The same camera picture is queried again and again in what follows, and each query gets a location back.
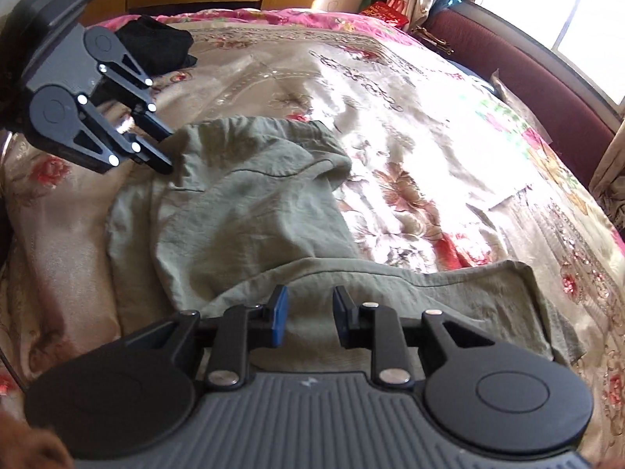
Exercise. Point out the window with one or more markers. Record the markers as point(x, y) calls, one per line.
point(561, 0)

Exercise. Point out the floral bedspread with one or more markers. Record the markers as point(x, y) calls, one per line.
point(415, 122)

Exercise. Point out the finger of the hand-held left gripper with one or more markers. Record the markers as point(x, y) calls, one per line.
point(155, 119)
point(151, 159)

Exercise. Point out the black cloth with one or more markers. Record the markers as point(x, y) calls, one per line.
point(156, 39)

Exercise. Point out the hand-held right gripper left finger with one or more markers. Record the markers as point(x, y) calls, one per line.
point(281, 315)

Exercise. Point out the red gift bag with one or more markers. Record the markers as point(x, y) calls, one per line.
point(385, 12)

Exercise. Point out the green pants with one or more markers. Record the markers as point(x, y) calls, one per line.
point(234, 215)

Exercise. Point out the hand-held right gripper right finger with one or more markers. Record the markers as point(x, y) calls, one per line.
point(342, 320)

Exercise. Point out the maroon headboard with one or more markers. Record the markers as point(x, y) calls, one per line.
point(527, 68)

